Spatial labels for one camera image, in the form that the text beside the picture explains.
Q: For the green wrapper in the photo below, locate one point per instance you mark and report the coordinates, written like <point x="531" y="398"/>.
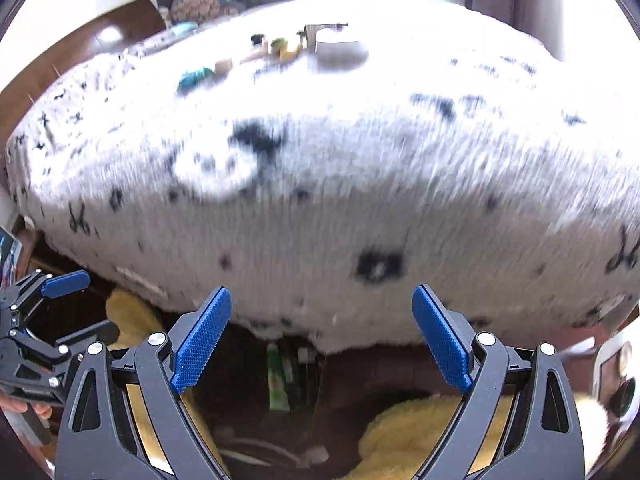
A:
<point x="277" y="44"/>

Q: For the tan paper scrap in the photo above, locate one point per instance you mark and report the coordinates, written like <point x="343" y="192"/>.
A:
<point x="224" y="66"/>

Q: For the smartphone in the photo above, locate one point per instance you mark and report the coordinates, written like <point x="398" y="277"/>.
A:
<point x="9" y="255"/>

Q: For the grey printed fleece blanket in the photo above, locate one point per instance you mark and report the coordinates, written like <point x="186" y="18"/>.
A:
<point x="350" y="160"/>

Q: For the yellow wrapper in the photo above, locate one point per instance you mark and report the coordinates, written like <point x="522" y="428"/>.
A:
<point x="291" y="53"/>

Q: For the white appliance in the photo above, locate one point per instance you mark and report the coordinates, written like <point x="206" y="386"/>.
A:
<point x="607" y="375"/>

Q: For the light blue packet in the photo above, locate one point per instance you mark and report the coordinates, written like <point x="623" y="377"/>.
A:
<point x="182" y="30"/>

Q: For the white storage box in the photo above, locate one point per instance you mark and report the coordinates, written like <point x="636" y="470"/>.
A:
<point x="341" y="55"/>

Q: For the person's left hand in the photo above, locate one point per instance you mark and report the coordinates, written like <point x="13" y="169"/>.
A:
<point x="25" y="406"/>

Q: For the small black cap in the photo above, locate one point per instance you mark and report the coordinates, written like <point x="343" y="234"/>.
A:
<point x="257" y="39"/>

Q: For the yellow fuzzy cloth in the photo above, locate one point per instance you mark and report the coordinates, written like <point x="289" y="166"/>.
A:
<point x="132" y="320"/>
<point x="400" y="435"/>

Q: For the white fuzzy cloth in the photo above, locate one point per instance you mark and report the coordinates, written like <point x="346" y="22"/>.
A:
<point x="592" y="430"/>

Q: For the dark wooden headboard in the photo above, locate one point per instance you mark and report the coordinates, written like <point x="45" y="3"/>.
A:
<point x="65" y="45"/>

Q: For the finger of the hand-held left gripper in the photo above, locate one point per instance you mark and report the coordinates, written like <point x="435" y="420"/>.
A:
<point x="65" y="282"/>
<point x="90" y="332"/>

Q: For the teal wrapper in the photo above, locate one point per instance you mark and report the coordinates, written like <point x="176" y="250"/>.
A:
<point x="195" y="81"/>

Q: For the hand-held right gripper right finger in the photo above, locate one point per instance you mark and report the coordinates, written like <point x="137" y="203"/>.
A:
<point x="442" y="340"/>

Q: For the beige stick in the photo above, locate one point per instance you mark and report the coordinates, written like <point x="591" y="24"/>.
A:
<point x="255" y="56"/>

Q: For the green tube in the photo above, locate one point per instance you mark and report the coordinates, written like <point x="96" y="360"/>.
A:
<point x="277" y="375"/>

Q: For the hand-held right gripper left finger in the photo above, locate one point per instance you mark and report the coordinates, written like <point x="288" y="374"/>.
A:
<point x="200" y="345"/>

